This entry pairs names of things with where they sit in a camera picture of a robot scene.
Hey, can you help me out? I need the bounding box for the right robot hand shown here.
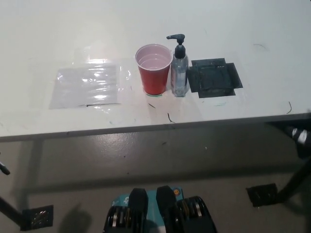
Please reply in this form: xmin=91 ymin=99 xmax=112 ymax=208
xmin=289 ymin=125 xmax=311 ymax=147

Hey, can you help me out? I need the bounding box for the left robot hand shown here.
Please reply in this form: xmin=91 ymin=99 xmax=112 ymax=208
xmin=0 ymin=162 xmax=11 ymax=176

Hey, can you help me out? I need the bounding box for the clear pump hand soap bottle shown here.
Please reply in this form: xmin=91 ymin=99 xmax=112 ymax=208
xmin=166 ymin=33 xmax=190 ymax=98

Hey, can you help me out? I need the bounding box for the black robot torso teal top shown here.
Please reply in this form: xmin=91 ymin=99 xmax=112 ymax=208
xmin=103 ymin=185 xmax=218 ymax=233

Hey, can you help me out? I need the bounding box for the left table leg foot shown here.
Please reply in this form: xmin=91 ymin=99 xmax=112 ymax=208
xmin=20 ymin=205 xmax=54 ymax=231

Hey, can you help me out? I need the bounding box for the black tape square patch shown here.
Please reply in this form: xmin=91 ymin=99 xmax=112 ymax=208
xmin=187 ymin=57 xmax=244 ymax=99

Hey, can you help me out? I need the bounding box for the clear plastic sheet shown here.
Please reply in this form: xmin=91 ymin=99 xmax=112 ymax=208
xmin=48 ymin=65 xmax=122 ymax=110

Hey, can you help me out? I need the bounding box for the red plastic cup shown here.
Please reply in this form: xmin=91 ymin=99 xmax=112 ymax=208
xmin=135 ymin=43 xmax=173 ymax=96

